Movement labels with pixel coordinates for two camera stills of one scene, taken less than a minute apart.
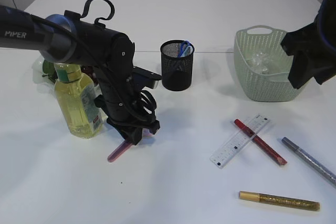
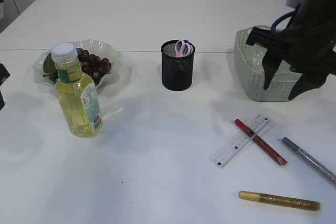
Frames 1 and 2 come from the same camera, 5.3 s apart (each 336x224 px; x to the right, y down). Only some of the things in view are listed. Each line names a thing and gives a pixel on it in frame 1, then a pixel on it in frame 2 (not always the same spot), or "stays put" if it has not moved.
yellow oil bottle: x=78 y=98 stays put
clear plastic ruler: x=232 y=147 stays put
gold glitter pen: x=280 y=200 stays put
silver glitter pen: x=325 y=173 stays put
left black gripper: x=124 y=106 to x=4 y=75
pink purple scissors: x=146 y=132 to x=182 y=49
